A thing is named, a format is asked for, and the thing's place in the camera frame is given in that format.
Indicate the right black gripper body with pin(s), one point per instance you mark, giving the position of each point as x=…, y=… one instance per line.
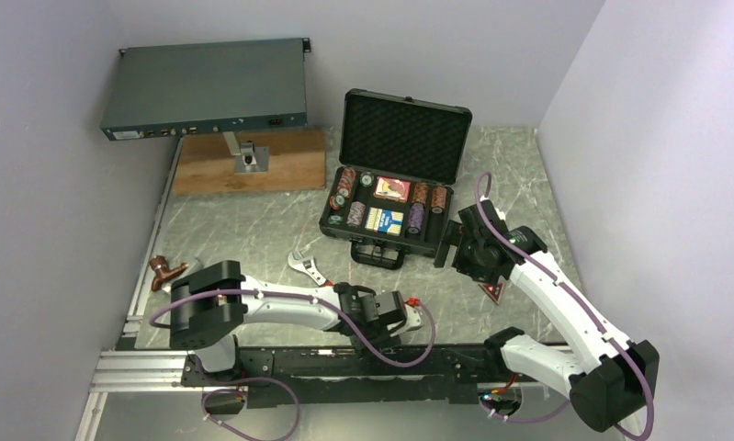
x=468, y=259

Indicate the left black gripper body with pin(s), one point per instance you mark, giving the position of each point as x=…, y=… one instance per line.
x=378, y=337

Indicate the blue texas holdem card box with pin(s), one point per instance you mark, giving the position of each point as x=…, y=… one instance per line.
x=384, y=221

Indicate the red playing card deck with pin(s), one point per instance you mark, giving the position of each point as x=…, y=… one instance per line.
x=392, y=189

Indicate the black poker set case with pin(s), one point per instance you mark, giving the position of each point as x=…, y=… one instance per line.
x=404, y=138

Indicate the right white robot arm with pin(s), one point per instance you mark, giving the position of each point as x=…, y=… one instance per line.
x=606, y=376

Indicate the brown chip stack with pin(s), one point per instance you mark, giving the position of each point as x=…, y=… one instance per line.
x=438, y=200

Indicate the purple chip stack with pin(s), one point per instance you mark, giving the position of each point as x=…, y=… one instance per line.
x=416, y=218

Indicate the triangular all in button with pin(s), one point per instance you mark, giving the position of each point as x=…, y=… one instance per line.
x=493, y=292

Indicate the orange black chip stack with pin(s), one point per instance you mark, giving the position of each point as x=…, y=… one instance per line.
x=420, y=193

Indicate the green chip in case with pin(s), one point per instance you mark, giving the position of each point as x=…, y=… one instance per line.
x=366, y=180

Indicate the wooden board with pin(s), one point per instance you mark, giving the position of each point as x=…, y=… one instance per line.
x=297, y=161

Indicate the copper pipe fitting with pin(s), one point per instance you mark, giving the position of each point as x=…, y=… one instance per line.
x=163, y=273

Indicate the red handled adjustable wrench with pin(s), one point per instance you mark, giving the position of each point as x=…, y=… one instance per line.
x=307, y=266

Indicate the grey metal stand bracket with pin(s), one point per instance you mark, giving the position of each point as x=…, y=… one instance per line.
x=248, y=157

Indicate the grey rack-mount network unit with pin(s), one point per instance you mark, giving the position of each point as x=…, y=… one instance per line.
x=204, y=88

